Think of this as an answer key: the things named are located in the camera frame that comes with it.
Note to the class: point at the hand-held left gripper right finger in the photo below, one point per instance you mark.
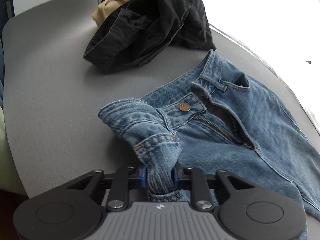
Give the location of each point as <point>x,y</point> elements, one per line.
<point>174,177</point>

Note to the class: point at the beige garment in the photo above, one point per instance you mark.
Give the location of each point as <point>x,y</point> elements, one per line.
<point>106,8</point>

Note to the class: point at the black garment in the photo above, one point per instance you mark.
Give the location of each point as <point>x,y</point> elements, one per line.
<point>160,25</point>

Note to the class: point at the blue denim jeans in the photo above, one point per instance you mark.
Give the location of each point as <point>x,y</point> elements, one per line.
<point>250,130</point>

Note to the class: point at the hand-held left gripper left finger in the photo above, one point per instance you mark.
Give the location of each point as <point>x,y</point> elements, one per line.
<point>143,177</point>

